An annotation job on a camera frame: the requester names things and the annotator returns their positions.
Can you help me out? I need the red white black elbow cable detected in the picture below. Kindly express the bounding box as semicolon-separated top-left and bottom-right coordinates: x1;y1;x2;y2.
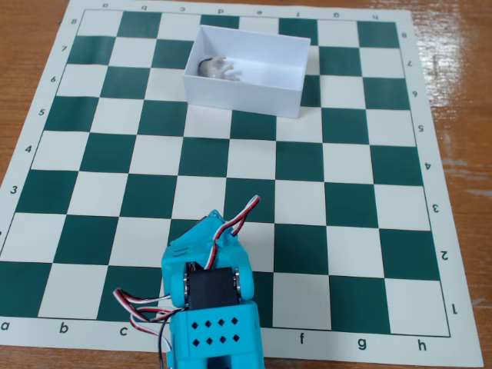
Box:
129;306;176;369

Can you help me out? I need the red white black gripper cable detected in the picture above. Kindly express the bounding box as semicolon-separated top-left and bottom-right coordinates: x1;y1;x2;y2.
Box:
205;194;261;271

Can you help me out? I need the green and white chessboard mat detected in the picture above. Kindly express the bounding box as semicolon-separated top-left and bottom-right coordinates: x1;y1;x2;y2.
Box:
0;0;486;369

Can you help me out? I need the red white black wrist cable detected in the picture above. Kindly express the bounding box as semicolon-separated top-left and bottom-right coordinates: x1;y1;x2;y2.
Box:
112;288;172;311

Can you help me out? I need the white rectangular open box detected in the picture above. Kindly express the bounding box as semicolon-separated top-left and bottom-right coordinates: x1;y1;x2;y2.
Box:
182;25;312;119

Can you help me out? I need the small white toy horse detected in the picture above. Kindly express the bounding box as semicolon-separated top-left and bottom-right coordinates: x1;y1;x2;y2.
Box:
197;55;244;82

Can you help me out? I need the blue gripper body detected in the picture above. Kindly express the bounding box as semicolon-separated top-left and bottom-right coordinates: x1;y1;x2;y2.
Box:
170;209;251;272

